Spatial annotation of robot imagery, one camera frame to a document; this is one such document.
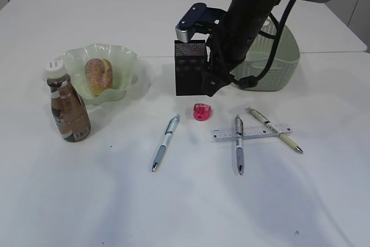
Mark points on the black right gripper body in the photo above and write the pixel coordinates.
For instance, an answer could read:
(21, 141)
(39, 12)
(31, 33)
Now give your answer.
(218, 74)

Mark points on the pink pencil sharpener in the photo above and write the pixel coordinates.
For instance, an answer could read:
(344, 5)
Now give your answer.
(202, 112)

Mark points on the transparent plastic ruler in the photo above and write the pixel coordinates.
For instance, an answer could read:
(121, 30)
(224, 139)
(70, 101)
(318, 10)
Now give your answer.
(229, 134)

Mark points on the sugared bread roll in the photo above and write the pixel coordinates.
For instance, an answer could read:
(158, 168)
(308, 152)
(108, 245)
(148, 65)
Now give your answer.
(99, 75)

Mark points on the brown coffee drink bottle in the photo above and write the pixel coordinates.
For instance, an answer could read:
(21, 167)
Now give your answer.
(67, 106)

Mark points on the blue black right robot arm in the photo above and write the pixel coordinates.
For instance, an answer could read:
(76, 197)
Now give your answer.
(232, 38)

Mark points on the black mesh pen holder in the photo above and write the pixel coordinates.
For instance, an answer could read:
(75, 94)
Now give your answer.
(190, 62)

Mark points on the green plastic woven basket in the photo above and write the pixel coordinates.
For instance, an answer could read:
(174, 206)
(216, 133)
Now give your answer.
(283, 67)

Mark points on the grey grip patterned pen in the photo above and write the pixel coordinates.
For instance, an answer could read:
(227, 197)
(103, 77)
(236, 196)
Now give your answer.
(238, 123)

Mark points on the beige patterned pen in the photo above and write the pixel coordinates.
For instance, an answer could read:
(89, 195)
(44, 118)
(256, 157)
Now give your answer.
(283, 137)

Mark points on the blue grip white pen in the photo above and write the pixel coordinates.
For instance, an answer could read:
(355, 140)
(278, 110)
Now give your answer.
(168, 134)

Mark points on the green wavy glass plate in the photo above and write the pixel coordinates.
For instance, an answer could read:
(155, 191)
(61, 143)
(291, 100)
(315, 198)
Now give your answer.
(125, 64)

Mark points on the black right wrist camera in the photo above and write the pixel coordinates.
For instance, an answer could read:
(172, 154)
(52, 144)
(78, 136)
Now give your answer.
(199, 19)

